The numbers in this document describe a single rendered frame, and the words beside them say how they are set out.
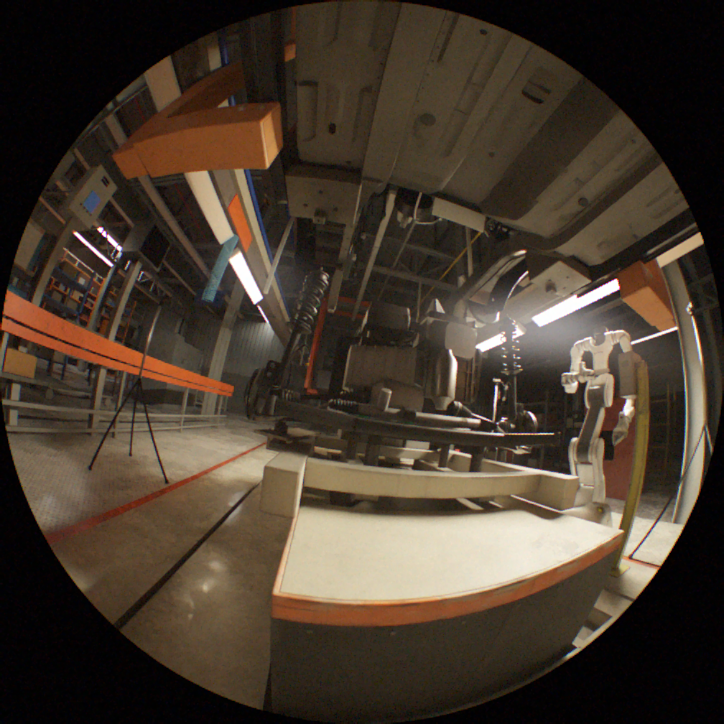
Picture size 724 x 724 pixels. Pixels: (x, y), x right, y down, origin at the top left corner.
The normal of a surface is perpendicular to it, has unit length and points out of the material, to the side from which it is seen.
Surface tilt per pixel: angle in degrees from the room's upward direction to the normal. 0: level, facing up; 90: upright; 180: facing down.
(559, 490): 90
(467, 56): 180
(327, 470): 90
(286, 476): 90
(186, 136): 180
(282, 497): 90
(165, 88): 130
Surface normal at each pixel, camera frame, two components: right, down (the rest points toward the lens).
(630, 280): -0.98, -0.18
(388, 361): -0.11, -0.23
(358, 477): 0.15, -0.19
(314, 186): -0.15, 0.96
